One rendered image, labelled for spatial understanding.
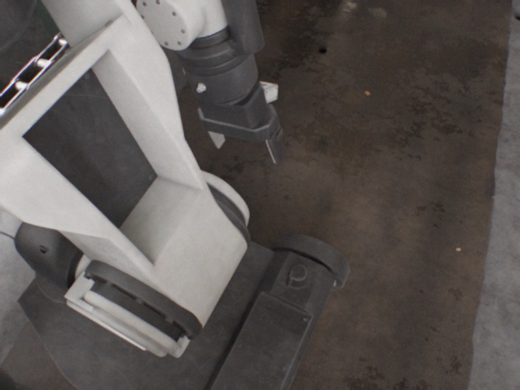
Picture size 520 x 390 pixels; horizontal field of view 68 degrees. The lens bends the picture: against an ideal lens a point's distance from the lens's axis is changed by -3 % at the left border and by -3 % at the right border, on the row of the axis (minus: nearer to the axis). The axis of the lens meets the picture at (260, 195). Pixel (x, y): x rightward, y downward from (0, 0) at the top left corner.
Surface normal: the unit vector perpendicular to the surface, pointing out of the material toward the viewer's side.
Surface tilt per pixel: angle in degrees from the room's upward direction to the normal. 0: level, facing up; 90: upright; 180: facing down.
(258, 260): 0
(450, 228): 0
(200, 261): 66
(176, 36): 90
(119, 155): 80
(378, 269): 0
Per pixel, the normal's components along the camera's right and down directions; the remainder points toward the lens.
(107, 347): -0.02, -0.51
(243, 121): -0.44, 0.77
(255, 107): 0.87, 0.26
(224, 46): 0.25, 0.03
